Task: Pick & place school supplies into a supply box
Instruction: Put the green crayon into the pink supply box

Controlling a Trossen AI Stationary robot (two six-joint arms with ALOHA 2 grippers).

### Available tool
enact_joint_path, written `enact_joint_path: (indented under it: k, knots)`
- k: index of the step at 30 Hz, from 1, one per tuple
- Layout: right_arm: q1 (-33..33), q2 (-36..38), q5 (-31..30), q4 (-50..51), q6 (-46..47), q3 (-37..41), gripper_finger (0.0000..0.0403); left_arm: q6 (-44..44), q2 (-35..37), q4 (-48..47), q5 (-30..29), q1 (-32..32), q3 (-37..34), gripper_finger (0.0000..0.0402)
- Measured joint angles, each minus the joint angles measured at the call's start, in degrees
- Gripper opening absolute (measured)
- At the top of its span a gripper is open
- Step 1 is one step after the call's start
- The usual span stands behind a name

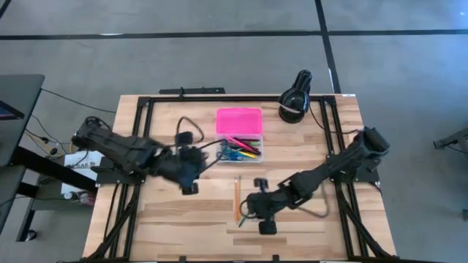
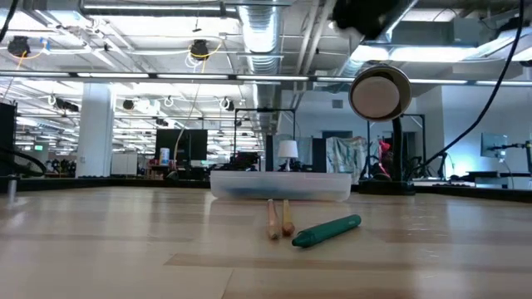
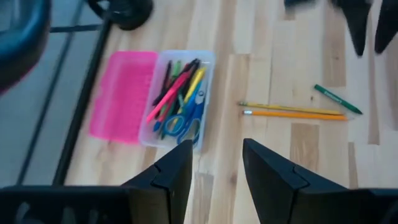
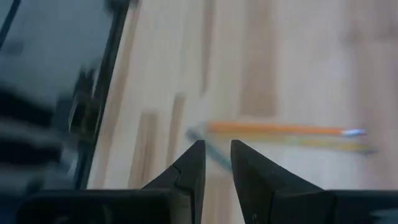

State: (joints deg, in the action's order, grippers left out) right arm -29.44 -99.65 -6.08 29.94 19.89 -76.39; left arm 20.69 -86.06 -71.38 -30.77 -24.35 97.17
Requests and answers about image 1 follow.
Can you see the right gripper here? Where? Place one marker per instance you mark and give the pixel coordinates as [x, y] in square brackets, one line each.
[264, 204]

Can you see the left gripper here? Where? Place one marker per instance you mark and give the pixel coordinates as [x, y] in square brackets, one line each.
[184, 164]

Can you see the orange pencil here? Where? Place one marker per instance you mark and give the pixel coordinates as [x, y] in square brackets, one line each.
[237, 201]

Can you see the dark green crayon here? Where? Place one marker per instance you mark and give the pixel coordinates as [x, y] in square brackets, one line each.
[242, 221]

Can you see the yellow highlighter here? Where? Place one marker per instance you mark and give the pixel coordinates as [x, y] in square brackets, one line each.
[250, 155]

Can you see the blue pen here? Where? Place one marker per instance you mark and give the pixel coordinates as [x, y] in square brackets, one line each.
[241, 158]

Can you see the black pen with scale print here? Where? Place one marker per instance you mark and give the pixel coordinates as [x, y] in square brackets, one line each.
[256, 151]

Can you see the pink highlighter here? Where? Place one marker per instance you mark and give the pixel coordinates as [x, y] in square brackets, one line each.
[237, 141]

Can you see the light green pen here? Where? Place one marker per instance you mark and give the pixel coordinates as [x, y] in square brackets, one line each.
[256, 143]

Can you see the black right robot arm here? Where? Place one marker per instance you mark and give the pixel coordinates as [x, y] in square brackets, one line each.
[329, 168]

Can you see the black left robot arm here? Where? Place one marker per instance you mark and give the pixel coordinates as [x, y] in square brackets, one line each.
[117, 146]

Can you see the clear pencil box pink lid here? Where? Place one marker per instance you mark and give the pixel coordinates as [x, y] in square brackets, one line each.
[239, 120]

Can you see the black table clamp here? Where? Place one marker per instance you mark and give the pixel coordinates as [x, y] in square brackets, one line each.
[276, 258]
[181, 259]

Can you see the black power strip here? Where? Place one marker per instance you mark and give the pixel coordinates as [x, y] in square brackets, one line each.
[204, 90]

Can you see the black desk lamp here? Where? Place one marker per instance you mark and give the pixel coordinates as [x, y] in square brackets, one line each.
[292, 104]

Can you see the white paper sheet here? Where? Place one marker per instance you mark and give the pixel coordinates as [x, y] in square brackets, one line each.
[77, 162]

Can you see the red and white packet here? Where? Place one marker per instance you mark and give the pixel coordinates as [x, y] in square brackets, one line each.
[82, 199]

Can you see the white sticker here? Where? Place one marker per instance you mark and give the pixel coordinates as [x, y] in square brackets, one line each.
[349, 95]

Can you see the black caster wheel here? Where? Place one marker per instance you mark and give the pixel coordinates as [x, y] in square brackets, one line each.
[31, 235]

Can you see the grey desk top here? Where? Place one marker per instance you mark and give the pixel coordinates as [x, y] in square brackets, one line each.
[18, 109]
[7, 197]

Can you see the dark laptop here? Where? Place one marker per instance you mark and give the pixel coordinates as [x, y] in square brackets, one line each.
[8, 111]

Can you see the grey stand base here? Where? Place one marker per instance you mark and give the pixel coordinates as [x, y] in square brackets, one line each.
[453, 140]

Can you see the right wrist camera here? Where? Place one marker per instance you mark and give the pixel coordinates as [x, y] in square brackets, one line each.
[267, 227]

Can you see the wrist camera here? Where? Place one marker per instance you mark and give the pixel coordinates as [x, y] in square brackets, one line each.
[267, 227]
[184, 138]

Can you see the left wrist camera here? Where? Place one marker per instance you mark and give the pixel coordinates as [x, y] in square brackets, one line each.
[184, 138]

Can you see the black aluminium table frame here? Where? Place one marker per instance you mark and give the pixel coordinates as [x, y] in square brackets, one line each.
[237, 99]

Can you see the black desk leg frame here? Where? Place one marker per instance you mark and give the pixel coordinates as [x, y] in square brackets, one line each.
[47, 168]

